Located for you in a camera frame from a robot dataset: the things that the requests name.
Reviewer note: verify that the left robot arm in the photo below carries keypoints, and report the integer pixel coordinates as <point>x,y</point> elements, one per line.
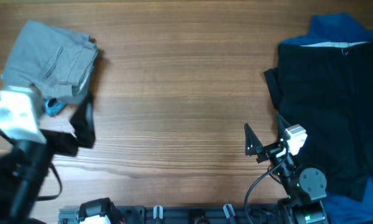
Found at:
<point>24,169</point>

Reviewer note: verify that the black shorts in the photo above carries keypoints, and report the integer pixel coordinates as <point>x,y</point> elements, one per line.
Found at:
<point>329,92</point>

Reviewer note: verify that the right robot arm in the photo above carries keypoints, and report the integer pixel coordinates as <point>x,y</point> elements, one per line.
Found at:
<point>305,186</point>

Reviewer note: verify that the folded blue denim jeans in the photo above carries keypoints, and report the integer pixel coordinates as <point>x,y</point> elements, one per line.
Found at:
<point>54,107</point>

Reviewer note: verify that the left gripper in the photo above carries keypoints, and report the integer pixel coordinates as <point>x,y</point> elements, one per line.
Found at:
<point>82,127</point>

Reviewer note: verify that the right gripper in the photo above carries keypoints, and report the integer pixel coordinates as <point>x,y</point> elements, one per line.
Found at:
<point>270,150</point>

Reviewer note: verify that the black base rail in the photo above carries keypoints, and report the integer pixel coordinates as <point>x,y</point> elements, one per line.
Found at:
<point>262,213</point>

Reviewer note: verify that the grey shorts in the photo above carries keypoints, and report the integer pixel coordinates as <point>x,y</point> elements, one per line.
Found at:
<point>57,61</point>

